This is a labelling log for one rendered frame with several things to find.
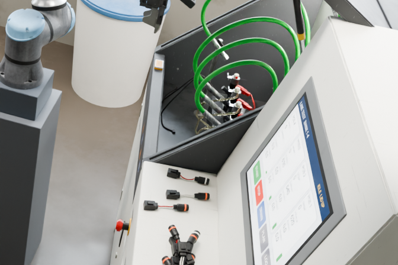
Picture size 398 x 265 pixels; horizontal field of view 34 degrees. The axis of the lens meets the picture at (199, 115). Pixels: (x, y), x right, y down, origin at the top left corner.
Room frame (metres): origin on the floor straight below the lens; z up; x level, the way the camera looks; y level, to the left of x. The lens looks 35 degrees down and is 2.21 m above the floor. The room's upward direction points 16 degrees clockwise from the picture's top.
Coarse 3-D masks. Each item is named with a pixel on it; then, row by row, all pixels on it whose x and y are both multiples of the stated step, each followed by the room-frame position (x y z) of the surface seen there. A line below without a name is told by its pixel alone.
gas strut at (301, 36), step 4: (296, 0) 1.53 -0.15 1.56; (296, 4) 1.53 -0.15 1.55; (300, 4) 1.54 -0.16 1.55; (296, 8) 1.53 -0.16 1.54; (300, 8) 1.53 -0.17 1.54; (296, 12) 1.53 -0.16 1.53; (300, 12) 1.53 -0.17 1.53; (296, 16) 1.53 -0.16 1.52; (300, 16) 1.53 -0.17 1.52; (296, 20) 1.54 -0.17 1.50; (300, 20) 1.54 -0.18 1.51; (296, 24) 1.54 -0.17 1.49; (300, 24) 1.54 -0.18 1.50; (300, 28) 1.54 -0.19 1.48; (300, 32) 1.54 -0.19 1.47; (300, 36) 1.54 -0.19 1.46; (304, 36) 1.55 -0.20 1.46; (300, 40) 1.55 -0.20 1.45
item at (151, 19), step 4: (152, 12) 1.78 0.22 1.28; (156, 12) 1.78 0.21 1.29; (148, 16) 1.78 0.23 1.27; (152, 16) 1.78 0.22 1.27; (144, 20) 1.78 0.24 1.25; (148, 20) 1.78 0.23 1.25; (152, 20) 1.78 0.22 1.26; (156, 20) 1.78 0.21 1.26; (148, 24) 1.78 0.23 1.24; (152, 24) 1.78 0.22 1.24; (156, 24) 1.77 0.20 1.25; (156, 28) 1.78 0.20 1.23; (156, 32) 1.80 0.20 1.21
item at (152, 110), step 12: (156, 72) 1.99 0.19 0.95; (156, 84) 1.91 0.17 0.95; (156, 96) 1.84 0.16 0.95; (144, 108) 1.96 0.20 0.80; (156, 108) 1.77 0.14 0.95; (144, 120) 1.82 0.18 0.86; (156, 120) 1.71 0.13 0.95; (144, 132) 1.68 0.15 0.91; (156, 132) 1.64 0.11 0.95; (144, 144) 1.57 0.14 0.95; (156, 144) 1.59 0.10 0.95; (144, 156) 1.52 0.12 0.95
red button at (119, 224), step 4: (120, 220) 1.36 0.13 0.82; (116, 224) 1.36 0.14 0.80; (120, 224) 1.35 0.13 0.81; (124, 224) 1.36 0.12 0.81; (128, 224) 1.36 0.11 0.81; (116, 228) 1.35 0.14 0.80; (120, 228) 1.35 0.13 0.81; (124, 228) 1.35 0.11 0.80; (128, 228) 1.36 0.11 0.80; (128, 232) 1.34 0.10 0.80
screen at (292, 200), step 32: (288, 128) 1.30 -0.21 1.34; (320, 128) 1.19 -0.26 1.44; (256, 160) 1.33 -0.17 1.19; (288, 160) 1.21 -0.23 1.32; (320, 160) 1.10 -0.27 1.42; (256, 192) 1.23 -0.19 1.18; (288, 192) 1.12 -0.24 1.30; (320, 192) 1.03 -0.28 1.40; (256, 224) 1.13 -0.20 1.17; (288, 224) 1.04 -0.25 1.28; (320, 224) 0.95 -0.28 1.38; (256, 256) 1.05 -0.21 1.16; (288, 256) 0.96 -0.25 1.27
